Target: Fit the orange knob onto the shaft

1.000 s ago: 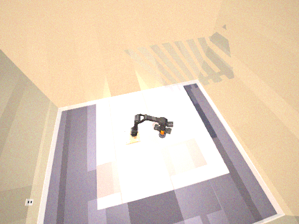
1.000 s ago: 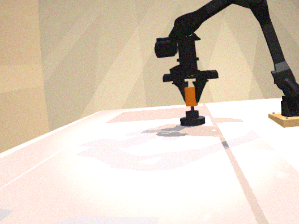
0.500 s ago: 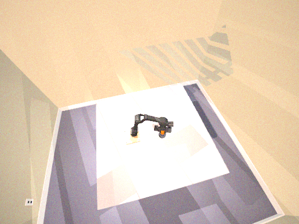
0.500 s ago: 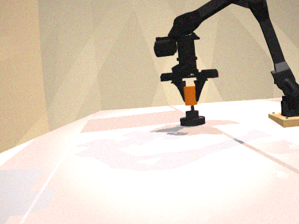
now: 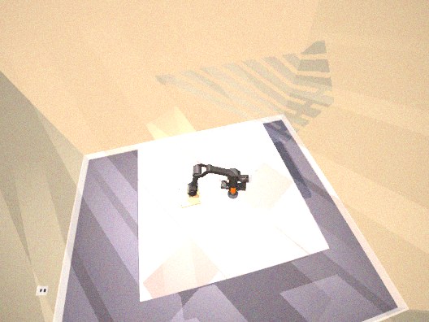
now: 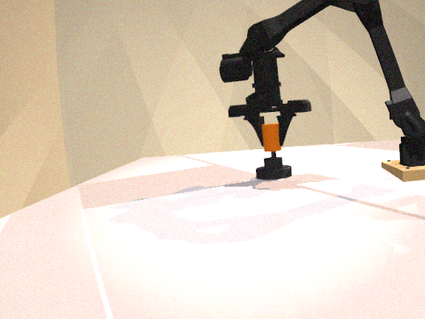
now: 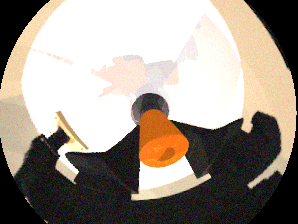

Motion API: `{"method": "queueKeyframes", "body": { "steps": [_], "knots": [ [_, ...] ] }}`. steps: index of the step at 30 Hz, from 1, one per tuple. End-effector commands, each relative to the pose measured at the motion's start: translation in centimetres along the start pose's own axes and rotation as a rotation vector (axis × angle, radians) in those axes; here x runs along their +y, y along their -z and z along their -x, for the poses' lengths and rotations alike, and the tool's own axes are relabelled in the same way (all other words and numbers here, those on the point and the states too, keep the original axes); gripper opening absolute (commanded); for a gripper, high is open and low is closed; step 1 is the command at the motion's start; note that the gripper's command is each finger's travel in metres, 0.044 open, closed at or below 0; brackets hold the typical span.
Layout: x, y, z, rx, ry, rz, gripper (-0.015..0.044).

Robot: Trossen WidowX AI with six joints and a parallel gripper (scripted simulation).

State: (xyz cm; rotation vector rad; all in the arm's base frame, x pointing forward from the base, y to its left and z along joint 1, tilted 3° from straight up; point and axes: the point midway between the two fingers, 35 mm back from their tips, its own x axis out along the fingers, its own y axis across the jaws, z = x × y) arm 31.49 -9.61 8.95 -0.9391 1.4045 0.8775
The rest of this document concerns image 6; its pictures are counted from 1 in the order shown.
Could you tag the black round pedestal with short shaft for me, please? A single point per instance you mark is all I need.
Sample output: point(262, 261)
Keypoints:
point(273, 169)

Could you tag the orange cylinder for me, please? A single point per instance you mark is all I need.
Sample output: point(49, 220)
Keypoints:
point(270, 137)

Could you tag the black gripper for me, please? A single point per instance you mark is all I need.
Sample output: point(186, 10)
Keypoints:
point(287, 111)

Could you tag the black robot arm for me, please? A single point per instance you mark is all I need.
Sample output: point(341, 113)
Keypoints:
point(266, 34)

